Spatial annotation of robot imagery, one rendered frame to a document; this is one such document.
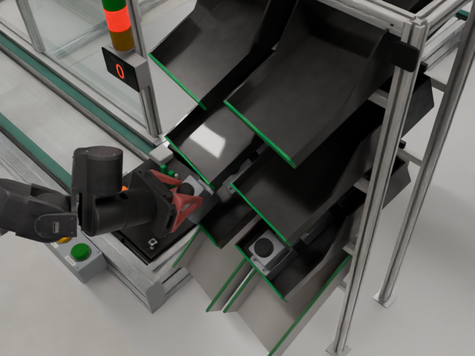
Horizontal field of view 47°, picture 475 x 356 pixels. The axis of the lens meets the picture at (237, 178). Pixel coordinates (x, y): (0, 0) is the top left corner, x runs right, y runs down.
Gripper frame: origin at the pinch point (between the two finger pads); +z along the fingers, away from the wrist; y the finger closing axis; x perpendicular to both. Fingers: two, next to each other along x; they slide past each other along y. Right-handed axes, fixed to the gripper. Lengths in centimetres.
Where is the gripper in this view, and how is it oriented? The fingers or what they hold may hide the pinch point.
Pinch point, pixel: (189, 194)
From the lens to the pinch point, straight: 92.3
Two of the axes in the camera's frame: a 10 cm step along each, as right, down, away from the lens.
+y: -6.5, -5.6, 5.2
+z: 7.0, -1.5, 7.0
